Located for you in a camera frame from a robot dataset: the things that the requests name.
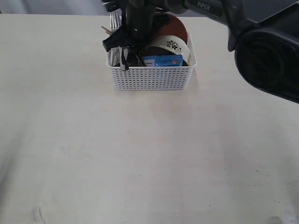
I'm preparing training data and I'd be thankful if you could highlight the white perforated plastic basket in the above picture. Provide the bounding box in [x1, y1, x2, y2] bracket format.
[106, 34, 197, 91]

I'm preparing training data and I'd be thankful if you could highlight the brown round plate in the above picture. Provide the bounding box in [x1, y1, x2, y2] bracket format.
[150, 13, 188, 44]

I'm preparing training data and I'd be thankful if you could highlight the silver metal fork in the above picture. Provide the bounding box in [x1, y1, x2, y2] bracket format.
[109, 12, 129, 71]

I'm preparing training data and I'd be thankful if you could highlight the cream floral ceramic bowl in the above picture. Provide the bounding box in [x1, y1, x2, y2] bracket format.
[145, 35, 190, 64]

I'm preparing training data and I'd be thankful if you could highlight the blue snack bag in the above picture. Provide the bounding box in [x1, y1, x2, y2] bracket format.
[142, 55, 184, 67]

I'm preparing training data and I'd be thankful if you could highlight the clear glass cup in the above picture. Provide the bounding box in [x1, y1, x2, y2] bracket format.
[110, 48, 137, 67]

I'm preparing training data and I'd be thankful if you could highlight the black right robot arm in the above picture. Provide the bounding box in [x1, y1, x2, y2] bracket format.
[102, 0, 299, 103]

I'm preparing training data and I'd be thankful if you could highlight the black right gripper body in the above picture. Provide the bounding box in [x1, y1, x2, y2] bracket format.
[102, 0, 168, 52]

